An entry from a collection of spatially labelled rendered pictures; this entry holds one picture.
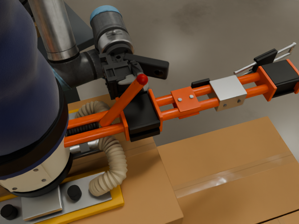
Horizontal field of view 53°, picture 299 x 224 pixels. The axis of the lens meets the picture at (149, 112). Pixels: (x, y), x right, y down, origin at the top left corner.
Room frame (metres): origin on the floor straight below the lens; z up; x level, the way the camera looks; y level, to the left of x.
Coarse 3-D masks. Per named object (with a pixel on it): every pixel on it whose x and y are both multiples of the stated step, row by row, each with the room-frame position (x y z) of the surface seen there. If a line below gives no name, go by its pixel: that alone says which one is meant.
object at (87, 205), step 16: (80, 176) 0.28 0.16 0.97; (96, 176) 0.28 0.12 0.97; (64, 192) 0.24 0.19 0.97; (80, 192) 0.23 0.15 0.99; (112, 192) 0.24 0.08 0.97; (0, 208) 0.20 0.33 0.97; (16, 208) 0.20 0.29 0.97; (64, 208) 0.20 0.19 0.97; (80, 208) 0.20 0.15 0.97; (96, 208) 0.20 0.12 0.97; (112, 208) 0.21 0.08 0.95
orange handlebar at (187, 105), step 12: (264, 84) 0.46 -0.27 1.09; (168, 96) 0.42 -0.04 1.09; (180, 96) 0.42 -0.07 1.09; (192, 96) 0.42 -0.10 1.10; (252, 96) 0.43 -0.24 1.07; (180, 108) 0.38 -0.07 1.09; (192, 108) 0.38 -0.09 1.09; (204, 108) 0.39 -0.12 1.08; (72, 120) 0.36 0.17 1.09; (84, 120) 0.36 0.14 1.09; (96, 120) 0.36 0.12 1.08; (84, 132) 0.33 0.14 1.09; (96, 132) 0.33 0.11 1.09; (108, 132) 0.33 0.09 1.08; (120, 132) 0.33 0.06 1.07; (72, 144) 0.30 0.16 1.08
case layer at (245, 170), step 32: (224, 128) 0.67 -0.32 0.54; (256, 128) 0.67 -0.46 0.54; (192, 160) 0.52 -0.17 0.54; (224, 160) 0.52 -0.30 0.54; (256, 160) 0.52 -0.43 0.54; (288, 160) 0.52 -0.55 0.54; (192, 192) 0.39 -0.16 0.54; (224, 192) 0.39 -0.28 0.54; (256, 192) 0.39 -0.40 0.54; (288, 192) 0.39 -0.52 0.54
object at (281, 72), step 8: (272, 64) 0.51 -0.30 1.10; (280, 64) 0.51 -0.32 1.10; (288, 64) 0.51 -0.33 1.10; (264, 72) 0.48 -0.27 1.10; (272, 72) 0.48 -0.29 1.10; (280, 72) 0.48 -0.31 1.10; (288, 72) 0.48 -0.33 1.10; (296, 72) 0.48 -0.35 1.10; (264, 80) 0.47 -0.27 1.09; (272, 80) 0.46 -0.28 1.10; (280, 80) 0.46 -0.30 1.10; (288, 80) 0.46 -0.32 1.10; (296, 80) 0.46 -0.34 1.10; (272, 88) 0.44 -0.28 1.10; (280, 88) 0.45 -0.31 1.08; (288, 88) 0.46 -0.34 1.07; (296, 88) 0.46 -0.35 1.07; (264, 96) 0.45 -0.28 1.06; (272, 96) 0.43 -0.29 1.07
